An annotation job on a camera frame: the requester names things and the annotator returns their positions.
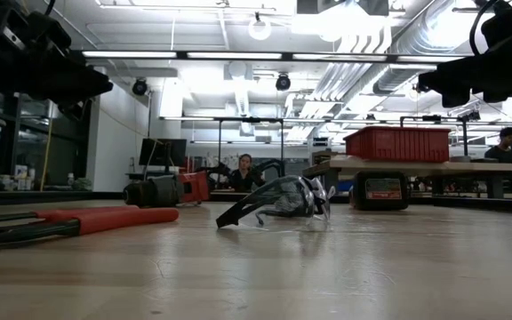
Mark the black overhead light bar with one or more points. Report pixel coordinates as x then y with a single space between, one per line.
234 55

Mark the black aluminium rig frame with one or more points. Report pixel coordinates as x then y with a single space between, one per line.
38 197

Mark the silver ventilation duct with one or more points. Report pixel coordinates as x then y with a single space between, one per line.
420 26

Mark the person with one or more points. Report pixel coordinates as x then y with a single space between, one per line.
502 153
246 178

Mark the white plastic container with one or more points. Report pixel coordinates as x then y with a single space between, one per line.
21 178

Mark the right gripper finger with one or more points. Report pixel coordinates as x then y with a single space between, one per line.
456 77
457 100

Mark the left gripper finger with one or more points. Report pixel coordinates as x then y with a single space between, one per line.
73 109
69 77

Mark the wooden workbench on casters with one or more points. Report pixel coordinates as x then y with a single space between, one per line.
416 168

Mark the clear safety glasses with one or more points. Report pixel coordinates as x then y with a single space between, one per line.
291 200

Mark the red plastic bin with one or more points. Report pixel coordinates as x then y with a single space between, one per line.
394 144

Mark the green plant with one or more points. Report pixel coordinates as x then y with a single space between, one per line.
81 184

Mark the red black drill battery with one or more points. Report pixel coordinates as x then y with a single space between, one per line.
382 189

